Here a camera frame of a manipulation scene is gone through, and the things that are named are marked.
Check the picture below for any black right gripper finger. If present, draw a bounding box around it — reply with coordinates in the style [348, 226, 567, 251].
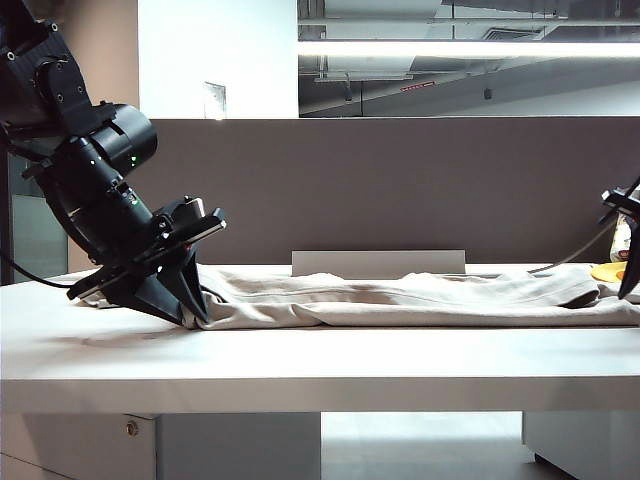
[618, 249, 640, 300]

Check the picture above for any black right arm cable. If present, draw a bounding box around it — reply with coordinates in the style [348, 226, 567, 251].
[597, 172, 640, 225]

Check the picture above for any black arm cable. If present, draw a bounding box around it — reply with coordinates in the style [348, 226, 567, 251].
[0, 249, 76, 290]
[597, 172, 640, 225]

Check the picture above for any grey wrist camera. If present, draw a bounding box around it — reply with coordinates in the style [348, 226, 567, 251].
[601, 185, 640, 217]
[169, 195, 207, 226]

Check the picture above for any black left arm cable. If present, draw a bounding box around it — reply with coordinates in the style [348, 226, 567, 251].
[0, 249, 76, 290]

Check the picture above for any grey cable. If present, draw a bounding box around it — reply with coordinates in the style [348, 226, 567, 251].
[528, 219, 619, 275]

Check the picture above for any beige T-shirt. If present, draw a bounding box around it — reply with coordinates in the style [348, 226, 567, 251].
[177, 264, 640, 331]

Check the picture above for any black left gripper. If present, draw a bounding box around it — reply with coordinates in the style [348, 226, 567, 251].
[67, 204, 229, 326]

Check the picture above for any grey metal cable box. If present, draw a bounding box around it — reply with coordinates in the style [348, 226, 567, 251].
[291, 249, 467, 277]

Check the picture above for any grey desk divider panel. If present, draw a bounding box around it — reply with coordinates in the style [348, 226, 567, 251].
[134, 117, 640, 266]

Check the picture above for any white drawer cabinet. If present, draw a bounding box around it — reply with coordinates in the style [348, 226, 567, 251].
[0, 412, 321, 480]

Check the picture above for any silver wall plate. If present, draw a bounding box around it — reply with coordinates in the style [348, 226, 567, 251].
[203, 81, 227, 121]

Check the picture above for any white side cabinet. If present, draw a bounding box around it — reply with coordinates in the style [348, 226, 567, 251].
[522, 412, 640, 480]

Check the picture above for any clear plastic snack bag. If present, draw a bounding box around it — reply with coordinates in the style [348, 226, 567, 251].
[610, 212, 634, 264]

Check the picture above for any long ceiling light strip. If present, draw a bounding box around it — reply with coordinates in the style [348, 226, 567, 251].
[298, 39, 640, 60]

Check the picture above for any ceiling air vent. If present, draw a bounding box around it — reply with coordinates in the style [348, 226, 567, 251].
[482, 27, 544, 42]

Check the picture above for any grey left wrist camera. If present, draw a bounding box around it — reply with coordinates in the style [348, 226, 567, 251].
[169, 195, 207, 226]

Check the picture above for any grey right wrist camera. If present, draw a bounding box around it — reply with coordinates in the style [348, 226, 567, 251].
[601, 185, 640, 217]

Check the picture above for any yellow cloth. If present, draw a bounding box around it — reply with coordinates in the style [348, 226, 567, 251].
[589, 262, 629, 284]

